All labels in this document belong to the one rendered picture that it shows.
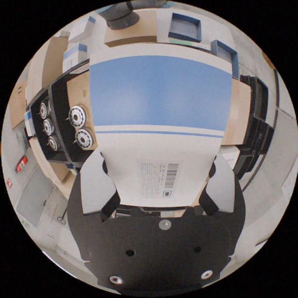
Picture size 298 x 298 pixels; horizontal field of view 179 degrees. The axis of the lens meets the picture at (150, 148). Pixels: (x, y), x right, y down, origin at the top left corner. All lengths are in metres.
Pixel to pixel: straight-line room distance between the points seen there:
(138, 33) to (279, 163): 3.08
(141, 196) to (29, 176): 3.28
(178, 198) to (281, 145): 2.90
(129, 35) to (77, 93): 0.34
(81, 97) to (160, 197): 0.45
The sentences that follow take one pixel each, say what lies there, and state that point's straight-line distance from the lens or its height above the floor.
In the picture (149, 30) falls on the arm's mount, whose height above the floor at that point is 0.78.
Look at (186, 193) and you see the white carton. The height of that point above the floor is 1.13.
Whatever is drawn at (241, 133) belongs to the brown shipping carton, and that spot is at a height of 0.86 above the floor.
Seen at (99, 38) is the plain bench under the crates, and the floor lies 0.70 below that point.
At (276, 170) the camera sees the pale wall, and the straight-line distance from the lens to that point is 3.03.
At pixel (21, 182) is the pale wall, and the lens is 3.33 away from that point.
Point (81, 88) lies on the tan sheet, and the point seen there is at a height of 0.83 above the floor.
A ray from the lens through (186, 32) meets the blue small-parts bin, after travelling 0.65.
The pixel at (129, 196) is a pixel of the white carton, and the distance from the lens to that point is 0.16.
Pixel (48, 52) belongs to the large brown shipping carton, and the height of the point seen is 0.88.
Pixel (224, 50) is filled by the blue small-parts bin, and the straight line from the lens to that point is 0.72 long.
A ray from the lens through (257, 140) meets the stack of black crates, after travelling 1.49.
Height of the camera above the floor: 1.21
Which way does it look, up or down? 58 degrees down
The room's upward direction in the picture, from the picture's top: 175 degrees counter-clockwise
